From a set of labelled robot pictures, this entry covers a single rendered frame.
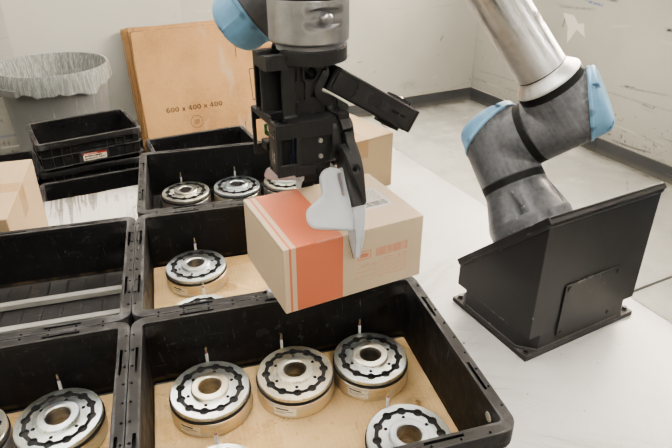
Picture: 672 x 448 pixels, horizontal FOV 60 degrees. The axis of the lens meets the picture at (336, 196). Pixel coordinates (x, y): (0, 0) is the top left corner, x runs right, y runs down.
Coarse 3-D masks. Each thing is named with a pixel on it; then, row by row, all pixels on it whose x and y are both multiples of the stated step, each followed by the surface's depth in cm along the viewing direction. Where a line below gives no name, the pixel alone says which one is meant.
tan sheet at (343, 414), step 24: (408, 360) 84; (168, 384) 80; (408, 384) 80; (168, 408) 76; (264, 408) 76; (336, 408) 76; (360, 408) 76; (432, 408) 76; (168, 432) 72; (240, 432) 72; (264, 432) 72; (288, 432) 72; (312, 432) 72; (336, 432) 72; (360, 432) 72
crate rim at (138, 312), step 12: (228, 204) 106; (240, 204) 106; (144, 216) 102; (156, 216) 102; (168, 216) 103; (144, 228) 98; (144, 240) 95; (144, 252) 92; (144, 264) 89; (132, 300) 80; (216, 300) 80; (228, 300) 80; (240, 300) 80; (132, 312) 78; (144, 312) 78; (156, 312) 78; (168, 312) 78
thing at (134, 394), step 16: (416, 288) 83; (224, 304) 79; (240, 304) 79; (256, 304) 79; (272, 304) 80; (432, 304) 79; (144, 320) 76; (160, 320) 76; (176, 320) 77; (432, 320) 77; (448, 336) 74; (464, 352) 71; (464, 368) 69; (128, 384) 66; (480, 384) 66; (128, 400) 64; (496, 400) 64; (128, 416) 62; (496, 416) 63; (512, 416) 62; (128, 432) 60; (464, 432) 60; (480, 432) 60; (496, 432) 60; (512, 432) 61
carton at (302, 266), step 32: (288, 192) 66; (320, 192) 66; (384, 192) 66; (256, 224) 62; (288, 224) 59; (384, 224) 59; (416, 224) 61; (256, 256) 64; (288, 256) 55; (320, 256) 57; (352, 256) 59; (384, 256) 61; (416, 256) 63; (288, 288) 57; (320, 288) 59; (352, 288) 61
